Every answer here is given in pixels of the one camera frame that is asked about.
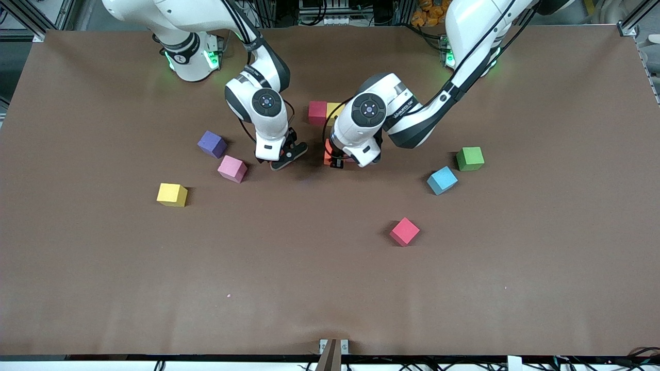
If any orange foam cube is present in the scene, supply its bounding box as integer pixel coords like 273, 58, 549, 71
323, 138, 343, 166

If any red foam cube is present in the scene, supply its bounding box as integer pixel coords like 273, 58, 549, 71
308, 100, 328, 126
389, 217, 421, 247

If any pink foam cube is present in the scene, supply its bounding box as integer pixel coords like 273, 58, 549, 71
217, 155, 248, 184

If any blue foam cube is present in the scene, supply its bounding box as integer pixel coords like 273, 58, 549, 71
427, 166, 459, 196

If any purple foam cube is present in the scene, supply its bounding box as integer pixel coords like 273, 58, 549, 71
197, 130, 228, 159

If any green foam cube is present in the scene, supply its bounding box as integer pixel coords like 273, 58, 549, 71
456, 146, 485, 172

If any grey electronics unit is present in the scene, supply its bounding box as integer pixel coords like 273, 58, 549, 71
298, 0, 361, 26

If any brown paper table cover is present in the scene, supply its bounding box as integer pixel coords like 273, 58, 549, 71
0, 23, 660, 357

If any orange snack bag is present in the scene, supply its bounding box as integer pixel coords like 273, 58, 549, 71
411, 0, 450, 27

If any black camera cable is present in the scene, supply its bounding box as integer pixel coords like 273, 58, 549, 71
322, 98, 356, 160

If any metal clamp bracket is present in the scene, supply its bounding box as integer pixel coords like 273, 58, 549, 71
316, 339, 349, 371

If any aluminium frame profile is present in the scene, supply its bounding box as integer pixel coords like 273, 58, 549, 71
5, 0, 78, 42
618, 0, 660, 38

